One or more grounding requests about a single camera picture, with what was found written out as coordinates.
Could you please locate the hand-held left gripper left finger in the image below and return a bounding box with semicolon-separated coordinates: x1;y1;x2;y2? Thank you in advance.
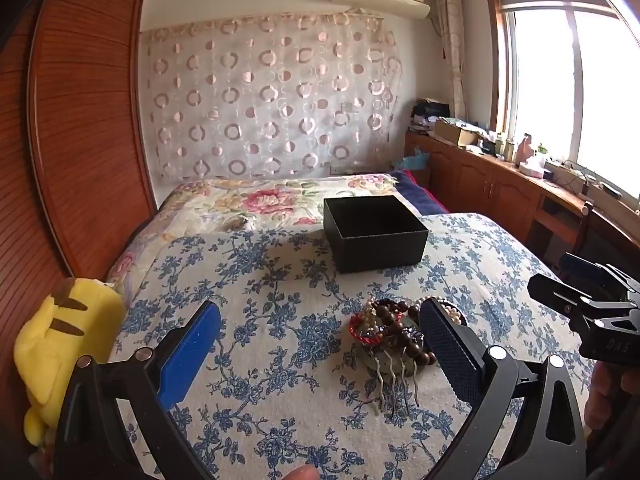
54;301;222;480

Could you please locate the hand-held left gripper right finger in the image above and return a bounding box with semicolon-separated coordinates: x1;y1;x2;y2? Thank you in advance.
419;297;587;480

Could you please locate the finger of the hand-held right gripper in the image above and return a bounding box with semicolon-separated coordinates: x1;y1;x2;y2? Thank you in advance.
527;273;601;332
559;253;632;295

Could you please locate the brown wooden bead bracelet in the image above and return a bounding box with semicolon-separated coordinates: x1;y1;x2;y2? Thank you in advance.
367;299;439;369

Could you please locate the metal hair comb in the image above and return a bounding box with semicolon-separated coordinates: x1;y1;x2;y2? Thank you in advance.
367;346;426;417

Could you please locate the purple crystal bead bracelet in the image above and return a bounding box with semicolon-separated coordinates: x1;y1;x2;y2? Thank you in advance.
367;322;426;342

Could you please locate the red string bracelet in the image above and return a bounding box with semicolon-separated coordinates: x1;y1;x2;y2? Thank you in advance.
348;310;404;349

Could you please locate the black jewelry box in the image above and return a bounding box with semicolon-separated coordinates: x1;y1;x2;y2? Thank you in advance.
323;195;430;274

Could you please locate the person's right hand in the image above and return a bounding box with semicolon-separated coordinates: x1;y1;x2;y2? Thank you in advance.
585;360;615;432

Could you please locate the person's left hand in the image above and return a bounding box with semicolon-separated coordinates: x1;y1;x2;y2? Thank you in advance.
278;465;322;480

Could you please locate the wooden chair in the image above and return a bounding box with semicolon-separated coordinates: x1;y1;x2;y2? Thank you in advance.
570;201;640;281

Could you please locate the blue floral blanket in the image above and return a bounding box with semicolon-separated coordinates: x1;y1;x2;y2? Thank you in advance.
107;212;597;480

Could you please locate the yellow plush toy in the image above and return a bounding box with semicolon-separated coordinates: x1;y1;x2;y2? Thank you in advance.
14;277;127;447

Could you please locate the wooden cabinet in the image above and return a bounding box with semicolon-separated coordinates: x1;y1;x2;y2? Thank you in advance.
404;132;640;281

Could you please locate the dark blue blanket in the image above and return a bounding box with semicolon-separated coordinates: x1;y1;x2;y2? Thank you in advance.
390;169;451;216

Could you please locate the pink floral quilt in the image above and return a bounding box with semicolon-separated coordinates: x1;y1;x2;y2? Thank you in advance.
105;174;402;282

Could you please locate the teal plastic bag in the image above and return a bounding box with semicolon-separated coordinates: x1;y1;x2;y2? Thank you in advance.
394;154;431;172

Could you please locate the window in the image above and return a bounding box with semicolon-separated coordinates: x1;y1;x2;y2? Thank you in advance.
485;0;640;202

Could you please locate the cardboard box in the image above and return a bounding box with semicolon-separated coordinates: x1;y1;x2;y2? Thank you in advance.
433;119;484;147

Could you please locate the pile of clothes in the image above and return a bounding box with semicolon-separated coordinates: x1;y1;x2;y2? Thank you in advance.
411;99;452;134

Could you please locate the beige window curtain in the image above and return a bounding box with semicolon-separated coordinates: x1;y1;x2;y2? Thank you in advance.
433;0;469;134

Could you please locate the sheer circle-patterned curtain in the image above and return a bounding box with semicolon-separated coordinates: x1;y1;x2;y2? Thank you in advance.
140;10;404;184

